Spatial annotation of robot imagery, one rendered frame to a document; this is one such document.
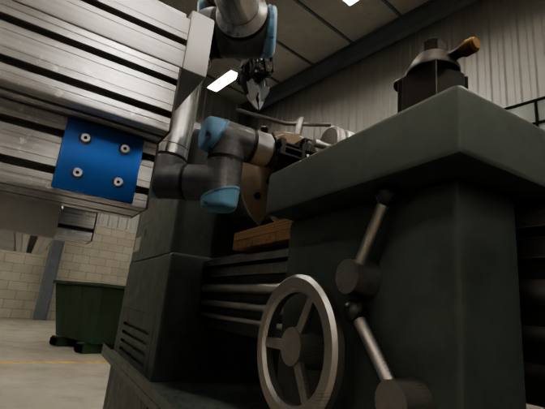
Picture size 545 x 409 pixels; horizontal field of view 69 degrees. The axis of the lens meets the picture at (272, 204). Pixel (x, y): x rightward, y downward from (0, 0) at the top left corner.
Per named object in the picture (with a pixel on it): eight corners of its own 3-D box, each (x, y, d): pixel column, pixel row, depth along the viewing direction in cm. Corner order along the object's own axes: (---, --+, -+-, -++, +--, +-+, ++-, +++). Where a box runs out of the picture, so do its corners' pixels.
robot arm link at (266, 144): (242, 166, 89) (246, 133, 91) (259, 171, 91) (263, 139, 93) (256, 157, 83) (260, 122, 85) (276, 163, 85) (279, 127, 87)
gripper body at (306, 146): (323, 174, 89) (277, 161, 84) (302, 182, 96) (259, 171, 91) (326, 143, 91) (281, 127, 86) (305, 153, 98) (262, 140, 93)
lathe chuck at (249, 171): (211, 221, 107) (243, 122, 118) (304, 259, 120) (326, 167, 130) (225, 216, 99) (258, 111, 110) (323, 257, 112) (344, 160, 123)
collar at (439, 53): (395, 78, 64) (395, 62, 65) (428, 94, 68) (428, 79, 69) (437, 53, 57) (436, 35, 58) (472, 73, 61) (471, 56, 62)
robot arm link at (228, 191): (190, 213, 86) (198, 165, 88) (241, 216, 84) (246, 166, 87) (177, 203, 78) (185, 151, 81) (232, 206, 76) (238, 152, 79)
